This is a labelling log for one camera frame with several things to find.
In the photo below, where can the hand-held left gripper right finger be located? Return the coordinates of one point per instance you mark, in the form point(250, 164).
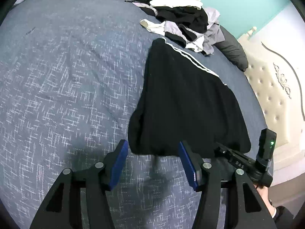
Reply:
point(189, 167)

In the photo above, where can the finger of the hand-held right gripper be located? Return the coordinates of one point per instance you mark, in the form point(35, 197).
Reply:
point(222, 152)

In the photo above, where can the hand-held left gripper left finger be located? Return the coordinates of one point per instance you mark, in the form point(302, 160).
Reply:
point(118, 165)

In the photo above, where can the black pants white stripes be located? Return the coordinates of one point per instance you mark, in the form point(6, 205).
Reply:
point(185, 100)

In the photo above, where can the person's right forearm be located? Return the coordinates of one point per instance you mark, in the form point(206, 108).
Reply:
point(283, 218)

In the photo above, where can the person's right hand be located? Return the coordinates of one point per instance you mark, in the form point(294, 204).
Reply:
point(264, 195)

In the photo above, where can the cream tufted headboard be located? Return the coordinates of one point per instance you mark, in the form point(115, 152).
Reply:
point(276, 95)

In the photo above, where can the blue patterned bed sheet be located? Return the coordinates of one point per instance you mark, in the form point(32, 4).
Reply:
point(71, 88)

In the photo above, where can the grey hoodie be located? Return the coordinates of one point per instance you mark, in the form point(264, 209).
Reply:
point(214, 38)

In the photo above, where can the cream bedpost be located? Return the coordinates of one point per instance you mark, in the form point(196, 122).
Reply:
point(252, 31)

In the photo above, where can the grey jacket black cuffs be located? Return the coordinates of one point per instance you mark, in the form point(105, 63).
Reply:
point(172, 27)

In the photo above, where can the white long-sleeve garment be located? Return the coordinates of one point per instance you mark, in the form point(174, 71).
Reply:
point(152, 27)

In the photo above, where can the white shirt black trim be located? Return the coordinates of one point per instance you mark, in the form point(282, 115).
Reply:
point(171, 0)

